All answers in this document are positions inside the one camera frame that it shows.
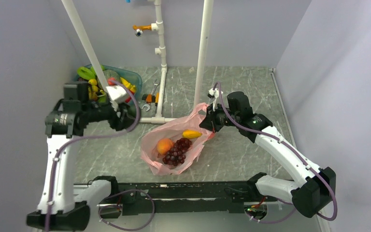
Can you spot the green melon fake fruit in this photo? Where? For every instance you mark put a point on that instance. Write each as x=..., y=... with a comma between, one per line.
x=111, y=77

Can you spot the peach fake fruit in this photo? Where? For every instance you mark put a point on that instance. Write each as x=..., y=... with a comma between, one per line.
x=164, y=145

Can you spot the white left slanted pole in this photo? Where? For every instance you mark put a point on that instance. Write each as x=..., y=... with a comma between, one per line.
x=85, y=41

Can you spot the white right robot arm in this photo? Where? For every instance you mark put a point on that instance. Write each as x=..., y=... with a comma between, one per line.
x=311, y=187

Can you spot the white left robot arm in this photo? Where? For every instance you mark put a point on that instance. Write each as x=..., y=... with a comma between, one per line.
x=59, y=209

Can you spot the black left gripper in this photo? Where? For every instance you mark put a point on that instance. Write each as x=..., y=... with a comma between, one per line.
x=124, y=120

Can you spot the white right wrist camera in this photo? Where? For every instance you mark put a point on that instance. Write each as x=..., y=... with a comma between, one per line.
x=214, y=94

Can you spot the teal fruit basket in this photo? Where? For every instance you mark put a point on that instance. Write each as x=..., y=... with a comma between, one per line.
x=130, y=76

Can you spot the green banana bunch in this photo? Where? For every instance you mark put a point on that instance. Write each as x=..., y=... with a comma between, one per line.
x=86, y=73

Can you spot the dark red grape bunch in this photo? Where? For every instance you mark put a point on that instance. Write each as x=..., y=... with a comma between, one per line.
x=177, y=154

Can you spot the orange faucet valve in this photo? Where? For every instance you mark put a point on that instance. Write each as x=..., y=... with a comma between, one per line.
x=140, y=29

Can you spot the yellow banana bunch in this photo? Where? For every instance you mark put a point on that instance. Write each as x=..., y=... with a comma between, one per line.
x=94, y=91

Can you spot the silver wrench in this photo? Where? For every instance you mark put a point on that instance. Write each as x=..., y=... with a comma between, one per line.
x=147, y=106

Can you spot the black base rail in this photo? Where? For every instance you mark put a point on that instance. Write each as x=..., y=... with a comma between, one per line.
x=186, y=197

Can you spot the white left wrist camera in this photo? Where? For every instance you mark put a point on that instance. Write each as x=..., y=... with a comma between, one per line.
x=117, y=94

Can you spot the yellow corn cob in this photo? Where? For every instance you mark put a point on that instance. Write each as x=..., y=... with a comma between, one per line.
x=191, y=134

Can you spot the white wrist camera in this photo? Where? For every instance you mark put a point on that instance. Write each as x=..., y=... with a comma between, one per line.
x=214, y=94
x=117, y=94

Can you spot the pink peach-print plastic bag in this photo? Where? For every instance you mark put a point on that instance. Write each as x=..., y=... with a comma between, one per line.
x=173, y=130

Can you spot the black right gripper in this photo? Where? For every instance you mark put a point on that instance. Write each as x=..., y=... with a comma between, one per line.
x=210, y=122

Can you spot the yellow banana in basket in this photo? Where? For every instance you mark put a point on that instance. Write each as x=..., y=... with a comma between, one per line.
x=128, y=85

